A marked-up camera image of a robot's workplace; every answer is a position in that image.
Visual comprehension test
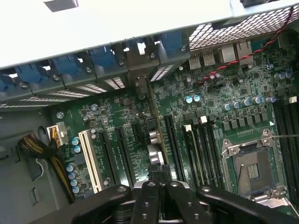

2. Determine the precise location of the open black PC case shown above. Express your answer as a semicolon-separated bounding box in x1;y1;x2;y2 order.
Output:
0;0;299;224

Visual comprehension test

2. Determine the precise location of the red black twisted wire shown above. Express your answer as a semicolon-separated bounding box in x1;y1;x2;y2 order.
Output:
198;5;295;85

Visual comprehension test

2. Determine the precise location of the green motherboard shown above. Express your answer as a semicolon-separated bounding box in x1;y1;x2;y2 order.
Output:
48;30;299;224

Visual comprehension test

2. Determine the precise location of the white expansion slot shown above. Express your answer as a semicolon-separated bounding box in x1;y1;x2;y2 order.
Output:
78;129;104;195

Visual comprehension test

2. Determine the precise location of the CPU socket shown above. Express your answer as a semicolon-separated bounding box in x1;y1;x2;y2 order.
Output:
221;129;289;206

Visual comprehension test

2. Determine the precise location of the short black expansion slot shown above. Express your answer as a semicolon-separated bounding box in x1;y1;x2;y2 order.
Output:
130;121;147;145

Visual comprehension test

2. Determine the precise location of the metal socket cover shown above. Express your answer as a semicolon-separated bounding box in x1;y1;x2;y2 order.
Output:
251;192;299;212

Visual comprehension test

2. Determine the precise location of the braided black yellow power cable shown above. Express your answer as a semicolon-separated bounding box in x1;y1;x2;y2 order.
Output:
17;120;76;204

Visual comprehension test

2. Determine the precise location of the socket locking lever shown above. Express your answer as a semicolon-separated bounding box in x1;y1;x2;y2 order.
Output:
271;133;299;140

